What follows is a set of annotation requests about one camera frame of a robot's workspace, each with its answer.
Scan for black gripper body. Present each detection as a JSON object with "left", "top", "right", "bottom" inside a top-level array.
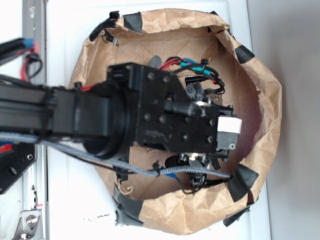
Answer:
[{"left": 107, "top": 63, "right": 242, "bottom": 153}]

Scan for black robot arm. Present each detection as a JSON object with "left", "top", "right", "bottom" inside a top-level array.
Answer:
[{"left": 0, "top": 63, "right": 242, "bottom": 162}]

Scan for grey plush toy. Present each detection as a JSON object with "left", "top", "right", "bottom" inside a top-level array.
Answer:
[{"left": 149, "top": 55, "right": 163, "bottom": 69}]

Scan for brown rock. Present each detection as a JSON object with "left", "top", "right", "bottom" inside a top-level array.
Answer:
[{"left": 205, "top": 88, "right": 223, "bottom": 106}]

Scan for brown paper bag bin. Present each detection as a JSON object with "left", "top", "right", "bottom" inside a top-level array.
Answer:
[{"left": 70, "top": 8, "right": 283, "bottom": 235}]

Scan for red and blue wire bundle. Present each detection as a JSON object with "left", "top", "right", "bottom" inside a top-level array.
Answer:
[{"left": 159, "top": 56, "right": 226, "bottom": 95}]

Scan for aluminium frame rail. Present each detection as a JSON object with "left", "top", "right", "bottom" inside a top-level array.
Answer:
[{"left": 22, "top": 0, "right": 50, "bottom": 240}]

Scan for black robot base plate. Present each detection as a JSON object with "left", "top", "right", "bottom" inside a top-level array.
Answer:
[{"left": 0, "top": 143, "right": 37, "bottom": 195}]

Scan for grey braided cable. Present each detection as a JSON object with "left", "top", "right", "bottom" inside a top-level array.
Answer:
[{"left": 0, "top": 132, "right": 233, "bottom": 179}]

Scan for metal corner bracket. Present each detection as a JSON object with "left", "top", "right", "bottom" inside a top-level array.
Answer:
[{"left": 12, "top": 209, "right": 45, "bottom": 240}]

